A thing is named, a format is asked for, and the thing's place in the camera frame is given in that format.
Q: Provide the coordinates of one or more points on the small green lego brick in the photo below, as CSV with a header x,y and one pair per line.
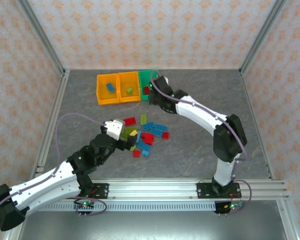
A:
x,y
133,148

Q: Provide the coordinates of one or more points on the small red lego brick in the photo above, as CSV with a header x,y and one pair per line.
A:
x,y
136,154
165,135

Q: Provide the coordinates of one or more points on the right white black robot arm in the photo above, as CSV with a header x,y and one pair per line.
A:
x,y
202,115

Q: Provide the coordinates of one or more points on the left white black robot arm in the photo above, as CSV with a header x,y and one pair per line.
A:
x,y
47,185

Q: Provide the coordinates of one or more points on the green plastic bin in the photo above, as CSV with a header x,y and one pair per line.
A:
x,y
142,77

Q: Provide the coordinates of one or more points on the yellow plastic bin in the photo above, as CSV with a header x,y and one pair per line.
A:
x,y
123,98
102,100

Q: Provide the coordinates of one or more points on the small circuit board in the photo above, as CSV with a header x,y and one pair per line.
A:
x,y
85,205
231,206

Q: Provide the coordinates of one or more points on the wide aluminium base rail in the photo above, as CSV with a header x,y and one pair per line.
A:
x,y
152,190

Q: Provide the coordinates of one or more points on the aluminium frame rail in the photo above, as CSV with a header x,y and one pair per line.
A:
x,y
15,236
256,125
51,125
288,222

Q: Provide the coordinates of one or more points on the aluminium frame post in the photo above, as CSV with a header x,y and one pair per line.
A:
x,y
43,37
261,37

